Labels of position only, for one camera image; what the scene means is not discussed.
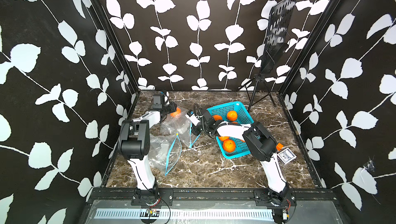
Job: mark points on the playing card box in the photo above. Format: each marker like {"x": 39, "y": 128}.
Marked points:
{"x": 286, "y": 156}

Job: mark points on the black music stand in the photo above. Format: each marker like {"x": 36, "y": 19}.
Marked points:
{"x": 273, "y": 48}

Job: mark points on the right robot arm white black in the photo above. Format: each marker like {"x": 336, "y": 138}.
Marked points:
{"x": 261, "y": 144}

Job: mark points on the teal plastic basket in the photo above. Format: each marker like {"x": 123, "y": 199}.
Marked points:
{"x": 233, "y": 130}

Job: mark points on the bag orange bottom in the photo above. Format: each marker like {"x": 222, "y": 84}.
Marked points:
{"x": 217, "y": 117}

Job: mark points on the clear zip-top bag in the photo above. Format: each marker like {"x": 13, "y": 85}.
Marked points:
{"x": 164, "y": 152}
{"x": 180, "y": 126}

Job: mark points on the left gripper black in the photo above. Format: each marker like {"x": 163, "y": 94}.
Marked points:
{"x": 172, "y": 107}

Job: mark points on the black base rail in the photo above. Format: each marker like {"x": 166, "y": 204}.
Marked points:
{"x": 169, "y": 196}

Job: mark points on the bag orange top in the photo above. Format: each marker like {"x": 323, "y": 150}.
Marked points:
{"x": 232, "y": 116}

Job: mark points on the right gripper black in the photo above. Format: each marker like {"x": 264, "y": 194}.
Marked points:
{"x": 195, "y": 132}

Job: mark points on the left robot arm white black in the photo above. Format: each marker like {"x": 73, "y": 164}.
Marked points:
{"x": 134, "y": 144}

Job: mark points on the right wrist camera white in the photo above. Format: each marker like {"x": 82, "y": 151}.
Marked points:
{"x": 194, "y": 119}

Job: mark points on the white slotted cable duct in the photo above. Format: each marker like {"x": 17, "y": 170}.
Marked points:
{"x": 175, "y": 214}

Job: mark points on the small orange block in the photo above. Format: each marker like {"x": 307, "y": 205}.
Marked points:
{"x": 279, "y": 147}

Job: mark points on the orange taken from bag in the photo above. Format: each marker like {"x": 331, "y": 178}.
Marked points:
{"x": 229, "y": 146}

